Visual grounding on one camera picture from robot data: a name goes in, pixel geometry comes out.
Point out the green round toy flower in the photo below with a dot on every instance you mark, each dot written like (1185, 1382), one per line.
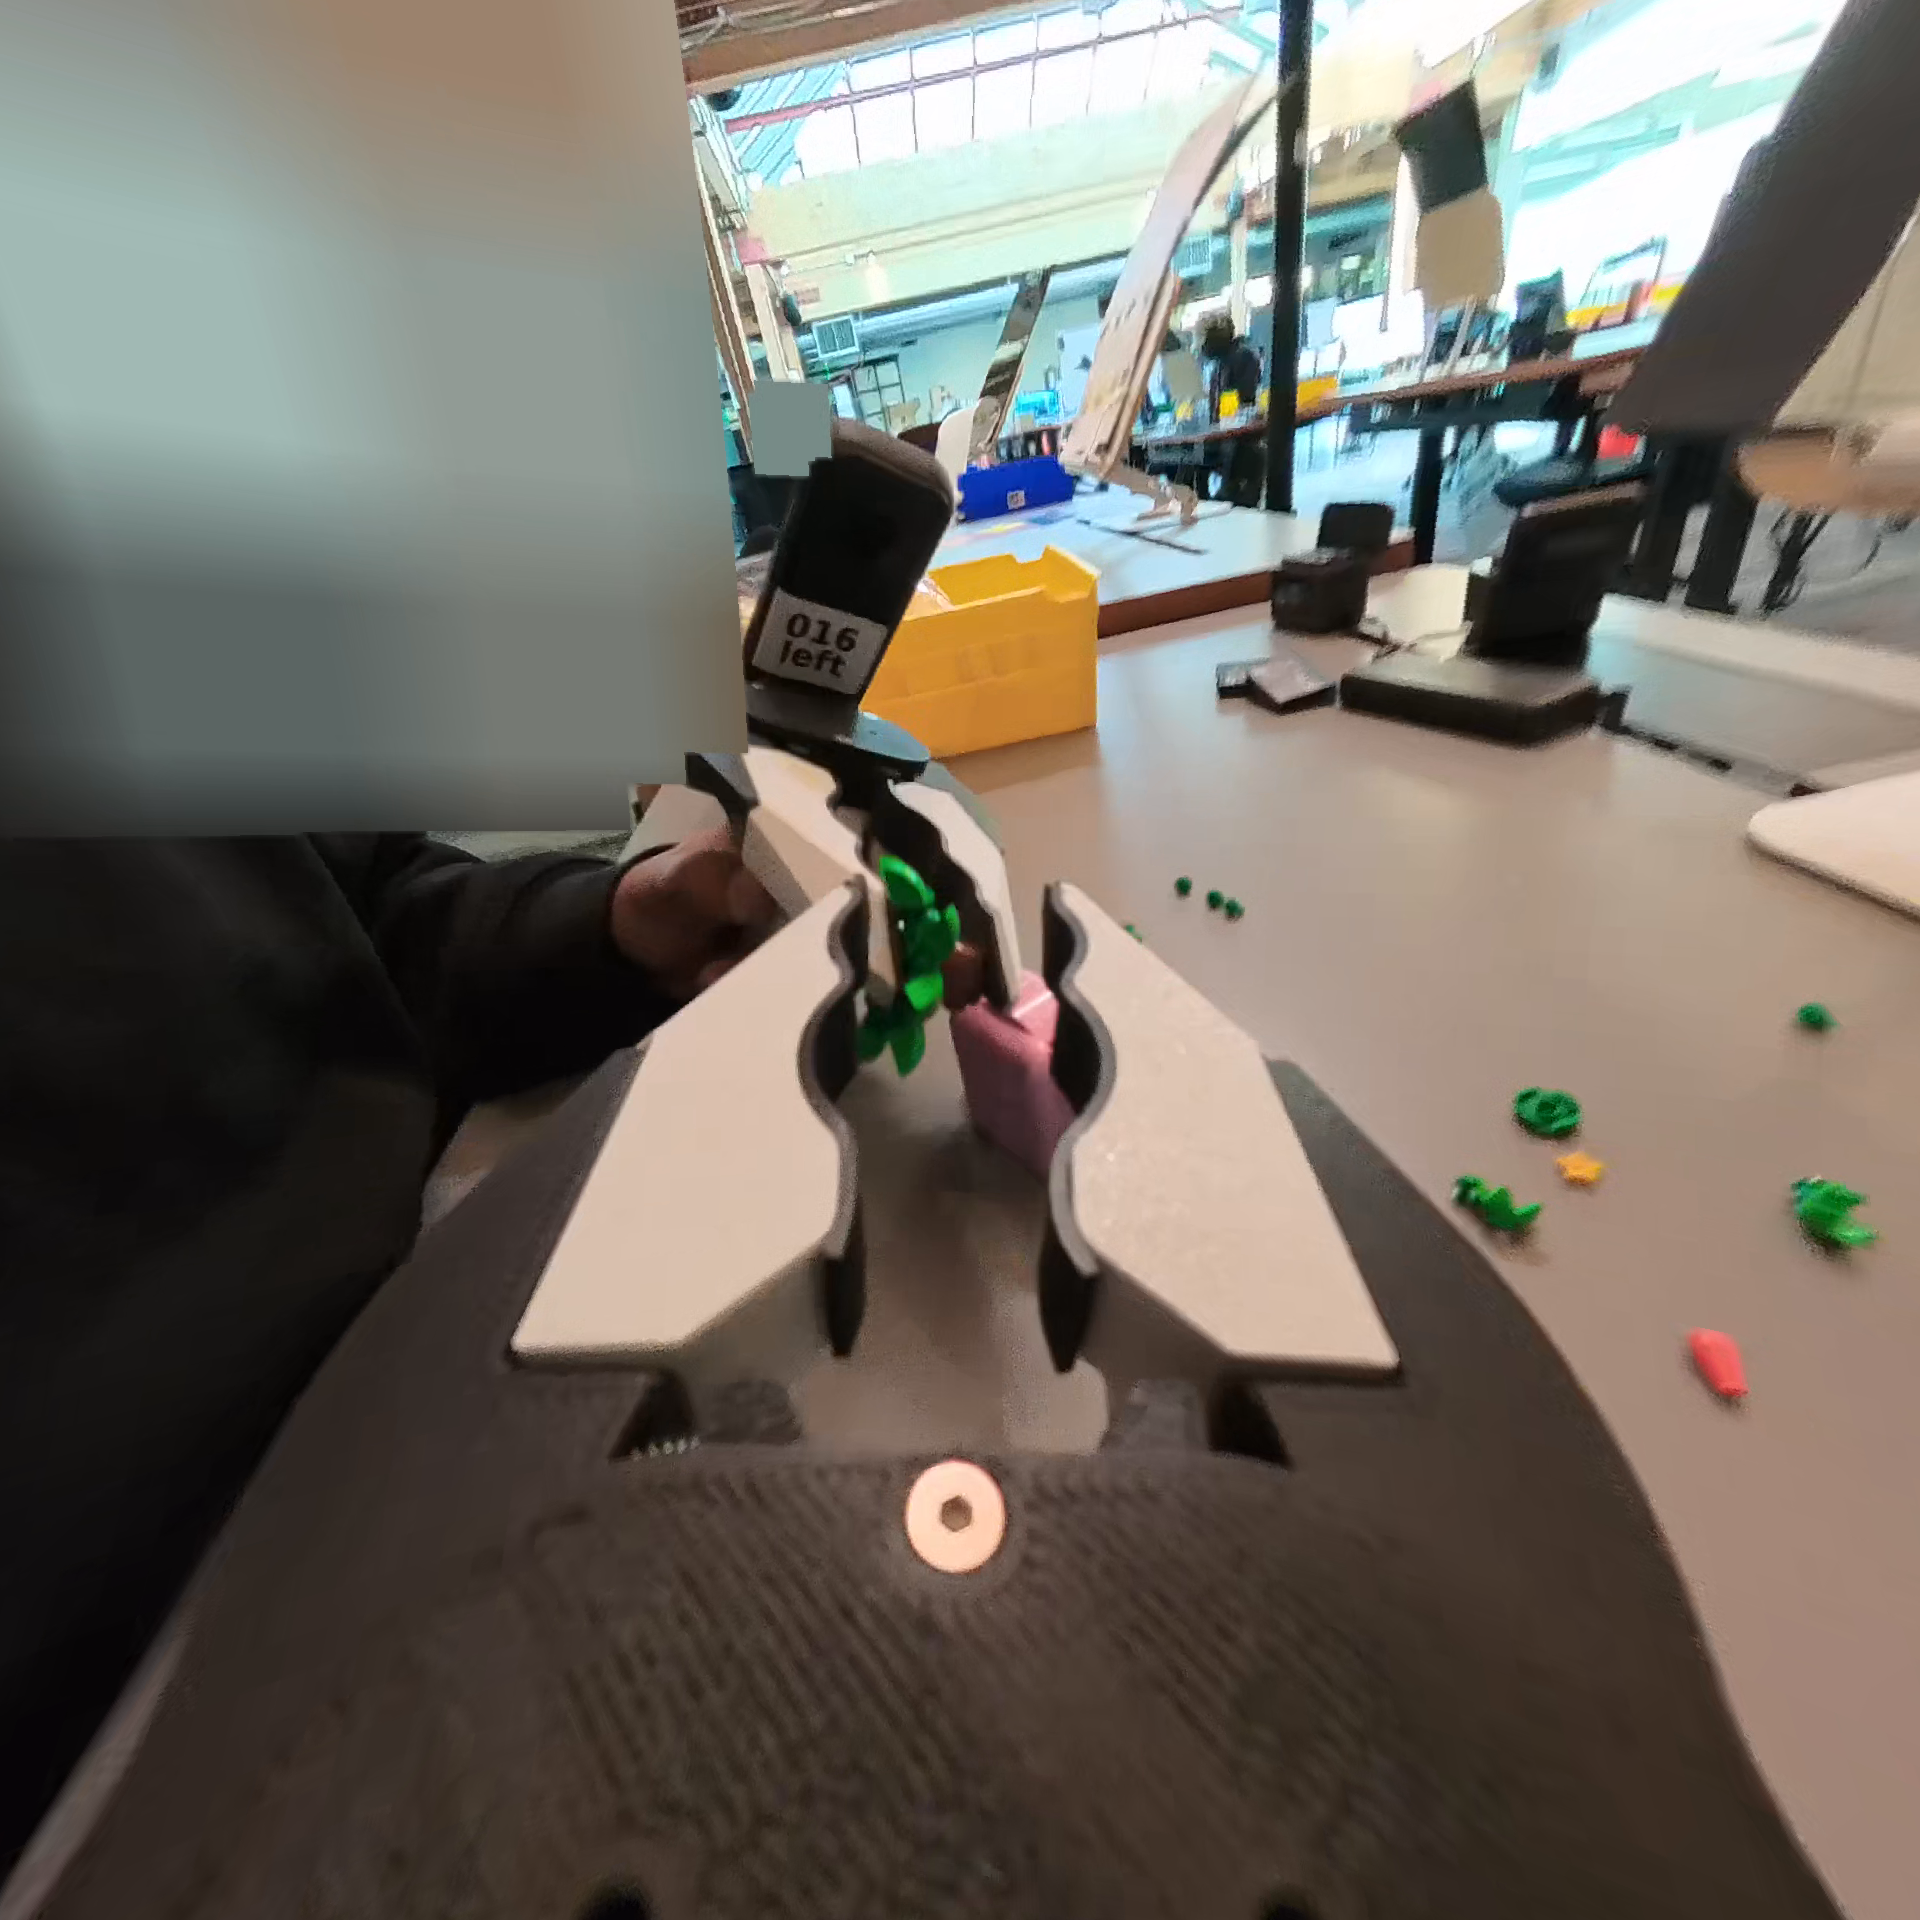
(1545, 1110)

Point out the small black flat items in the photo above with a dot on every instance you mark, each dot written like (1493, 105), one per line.
(1274, 683)

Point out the green toy grass piece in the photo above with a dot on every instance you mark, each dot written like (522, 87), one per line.
(1497, 1204)

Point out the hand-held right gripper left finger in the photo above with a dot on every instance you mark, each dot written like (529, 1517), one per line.
(705, 1185)

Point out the yellow storage bin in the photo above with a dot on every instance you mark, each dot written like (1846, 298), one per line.
(990, 645)

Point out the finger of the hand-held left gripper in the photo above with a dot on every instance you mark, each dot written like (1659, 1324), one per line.
(795, 840)
(974, 870)

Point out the blue storage bin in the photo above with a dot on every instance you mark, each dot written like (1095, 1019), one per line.
(1020, 488)

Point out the person's left forearm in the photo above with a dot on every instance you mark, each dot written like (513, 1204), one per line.
(495, 961)

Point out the orange toy star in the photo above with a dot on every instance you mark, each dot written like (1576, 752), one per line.
(1578, 1167)

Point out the black box device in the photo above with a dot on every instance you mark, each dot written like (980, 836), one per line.
(1328, 584)

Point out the pale rounded board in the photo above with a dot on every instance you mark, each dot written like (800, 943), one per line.
(1845, 840)

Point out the person's left hand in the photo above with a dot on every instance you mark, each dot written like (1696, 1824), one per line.
(691, 914)

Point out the pink toy box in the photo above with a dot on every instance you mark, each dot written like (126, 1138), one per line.
(1004, 1080)

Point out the pink toy cone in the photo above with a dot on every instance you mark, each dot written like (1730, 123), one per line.
(1719, 1362)

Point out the long wooden workbench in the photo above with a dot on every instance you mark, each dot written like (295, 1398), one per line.
(1425, 382)

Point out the black steel post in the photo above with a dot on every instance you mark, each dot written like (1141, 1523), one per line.
(1291, 254)

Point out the person's black jacket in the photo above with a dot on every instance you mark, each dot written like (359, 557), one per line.
(150, 1201)

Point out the green toy sprout piece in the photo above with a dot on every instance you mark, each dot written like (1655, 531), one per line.
(1833, 1212)

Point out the grey tilted panel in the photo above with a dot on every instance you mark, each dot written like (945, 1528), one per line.
(1770, 225)

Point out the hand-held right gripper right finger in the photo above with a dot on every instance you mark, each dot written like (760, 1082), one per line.
(1214, 1201)

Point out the brown toy trunk piece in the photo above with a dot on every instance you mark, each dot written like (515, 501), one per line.
(969, 974)

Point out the leaning wooden board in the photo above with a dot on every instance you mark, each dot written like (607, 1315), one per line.
(1155, 300)

